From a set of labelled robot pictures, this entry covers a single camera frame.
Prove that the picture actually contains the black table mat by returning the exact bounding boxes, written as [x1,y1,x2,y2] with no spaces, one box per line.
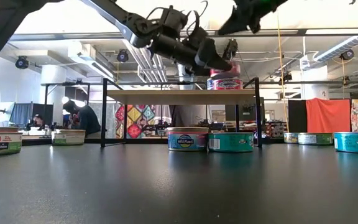
[0,141,358,224]

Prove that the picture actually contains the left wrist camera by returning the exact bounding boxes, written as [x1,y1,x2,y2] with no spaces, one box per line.
[157,5,190,34]

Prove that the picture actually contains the black panel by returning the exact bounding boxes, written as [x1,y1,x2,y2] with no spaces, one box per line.
[288,99,307,134]

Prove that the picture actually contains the orange cloth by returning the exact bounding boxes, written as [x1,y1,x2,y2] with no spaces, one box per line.
[305,98,352,134]

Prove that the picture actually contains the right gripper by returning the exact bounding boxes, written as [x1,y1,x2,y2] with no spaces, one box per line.
[218,0,279,35]

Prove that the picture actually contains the white ceiling air duct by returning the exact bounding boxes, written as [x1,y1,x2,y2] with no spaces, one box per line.
[68,43,114,78]

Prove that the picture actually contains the wooden shelf black metal frame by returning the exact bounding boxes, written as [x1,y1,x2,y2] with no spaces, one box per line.
[100,77,264,149]

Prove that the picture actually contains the colourful patchwork quilt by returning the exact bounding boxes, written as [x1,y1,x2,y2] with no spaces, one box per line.
[114,104,155,140]

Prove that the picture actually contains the teal label can silver lid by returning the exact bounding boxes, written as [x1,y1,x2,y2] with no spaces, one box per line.
[208,132,255,154]
[333,131,358,154]

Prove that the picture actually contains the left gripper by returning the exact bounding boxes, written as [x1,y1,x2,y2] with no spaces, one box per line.
[149,32,233,77]

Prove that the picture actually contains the white ribbed ceiling duct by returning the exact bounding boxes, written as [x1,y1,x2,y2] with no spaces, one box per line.
[313,35,358,63]

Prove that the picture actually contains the blue yellow label can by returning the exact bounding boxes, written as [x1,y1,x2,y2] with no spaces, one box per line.
[283,132,300,144]

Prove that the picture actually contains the blue grey partition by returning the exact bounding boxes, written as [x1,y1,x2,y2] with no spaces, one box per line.
[9,102,55,127]

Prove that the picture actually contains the black rack frame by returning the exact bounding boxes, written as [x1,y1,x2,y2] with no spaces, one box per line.
[40,81,92,131]

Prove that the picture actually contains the grey curtain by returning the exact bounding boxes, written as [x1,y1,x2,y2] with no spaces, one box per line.
[170,105,208,128]

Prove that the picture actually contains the yellow hanging cord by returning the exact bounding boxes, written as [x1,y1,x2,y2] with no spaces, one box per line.
[275,12,289,133]

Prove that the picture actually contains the black table frame rails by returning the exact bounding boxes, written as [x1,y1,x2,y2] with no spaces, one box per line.
[21,138,358,147]

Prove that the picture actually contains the person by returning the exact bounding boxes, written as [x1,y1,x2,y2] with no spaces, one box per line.
[31,114,45,129]
[62,99,103,139]

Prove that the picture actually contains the Wild Planet can gold lid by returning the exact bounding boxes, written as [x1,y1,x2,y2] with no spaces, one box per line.
[165,126,210,152]

